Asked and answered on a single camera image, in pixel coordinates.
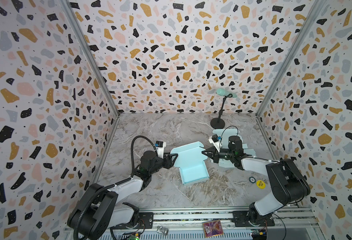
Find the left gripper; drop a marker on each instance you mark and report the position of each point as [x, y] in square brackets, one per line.
[166, 160]

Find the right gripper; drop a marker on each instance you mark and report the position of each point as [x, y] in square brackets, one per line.
[216, 154]

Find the mint paper box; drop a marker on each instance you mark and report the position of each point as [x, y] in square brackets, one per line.
[225, 134]
[191, 163]

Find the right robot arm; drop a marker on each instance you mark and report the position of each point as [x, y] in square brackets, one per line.
[288, 186]

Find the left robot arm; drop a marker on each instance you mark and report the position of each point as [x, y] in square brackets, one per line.
[101, 207]

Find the black microphone stand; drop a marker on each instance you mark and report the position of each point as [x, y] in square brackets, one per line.
[218, 123]

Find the yellow round sticker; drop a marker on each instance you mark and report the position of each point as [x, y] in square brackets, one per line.
[261, 184]

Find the mint green microphone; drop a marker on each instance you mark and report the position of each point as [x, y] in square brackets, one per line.
[225, 93]

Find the small metal clip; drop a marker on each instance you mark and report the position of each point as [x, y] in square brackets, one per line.
[162, 230]

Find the colourful square card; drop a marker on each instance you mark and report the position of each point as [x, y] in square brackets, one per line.
[212, 228]

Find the circuit board left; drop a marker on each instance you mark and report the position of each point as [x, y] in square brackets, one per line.
[134, 236]

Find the circuit board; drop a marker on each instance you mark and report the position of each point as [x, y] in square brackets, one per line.
[134, 236]
[259, 234]

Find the circuit board right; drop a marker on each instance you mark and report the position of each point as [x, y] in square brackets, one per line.
[259, 234]

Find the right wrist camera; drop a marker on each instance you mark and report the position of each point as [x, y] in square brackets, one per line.
[216, 141]

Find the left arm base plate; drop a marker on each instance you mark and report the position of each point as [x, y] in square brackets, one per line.
[140, 221]

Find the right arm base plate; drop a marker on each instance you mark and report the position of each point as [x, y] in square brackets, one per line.
[252, 219]

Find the aluminium mounting rail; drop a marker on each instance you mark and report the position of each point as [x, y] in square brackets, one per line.
[291, 223]

